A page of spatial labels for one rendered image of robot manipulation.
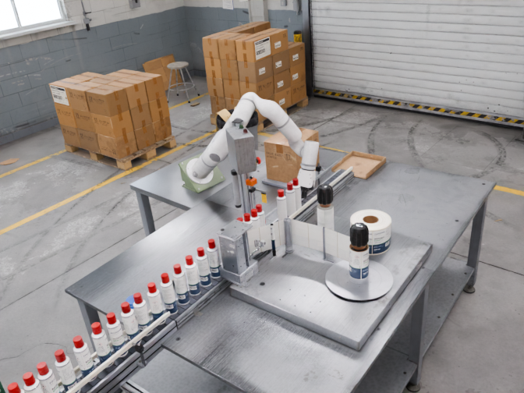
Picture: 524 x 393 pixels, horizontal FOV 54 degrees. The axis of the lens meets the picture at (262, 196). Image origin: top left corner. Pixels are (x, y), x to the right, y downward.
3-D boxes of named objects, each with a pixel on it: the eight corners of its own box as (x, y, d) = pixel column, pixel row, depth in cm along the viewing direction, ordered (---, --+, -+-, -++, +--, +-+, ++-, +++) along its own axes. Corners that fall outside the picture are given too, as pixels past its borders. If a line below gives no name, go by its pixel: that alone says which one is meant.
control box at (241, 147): (238, 175, 250) (234, 139, 241) (229, 162, 265) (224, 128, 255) (257, 171, 253) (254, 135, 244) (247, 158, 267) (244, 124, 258)
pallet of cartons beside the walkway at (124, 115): (178, 146, 634) (165, 75, 591) (125, 171, 578) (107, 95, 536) (118, 130, 703) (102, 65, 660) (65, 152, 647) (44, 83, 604)
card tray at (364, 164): (366, 179, 333) (366, 174, 331) (331, 171, 348) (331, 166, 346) (385, 162, 354) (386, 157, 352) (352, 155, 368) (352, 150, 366)
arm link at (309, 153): (298, 161, 297) (306, 164, 289) (301, 139, 294) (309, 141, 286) (310, 162, 300) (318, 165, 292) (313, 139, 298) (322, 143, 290)
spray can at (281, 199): (284, 225, 282) (281, 193, 272) (276, 223, 285) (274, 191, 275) (289, 221, 286) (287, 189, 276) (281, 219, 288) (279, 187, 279)
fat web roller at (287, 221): (290, 254, 258) (288, 222, 249) (283, 252, 260) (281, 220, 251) (295, 249, 261) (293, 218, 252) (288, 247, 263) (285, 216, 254)
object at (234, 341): (322, 438, 173) (322, 434, 172) (65, 292, 257) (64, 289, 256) (496, 185, 317) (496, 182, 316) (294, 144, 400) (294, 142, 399)
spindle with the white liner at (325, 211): (329, 242, 264) (327, 191, 250) (314, 237, 269) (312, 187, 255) (338, 233, 271) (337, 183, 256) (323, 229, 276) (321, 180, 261)
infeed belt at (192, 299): (175, 326, 224) (173, 319, 222) (161, 320, 229) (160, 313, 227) (352, 176, 336) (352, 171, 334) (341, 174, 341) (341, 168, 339)
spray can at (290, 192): (292, 218, 288) (291, 186, 278) (285, 216, 291) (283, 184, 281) (298, 214, 292) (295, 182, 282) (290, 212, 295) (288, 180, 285)
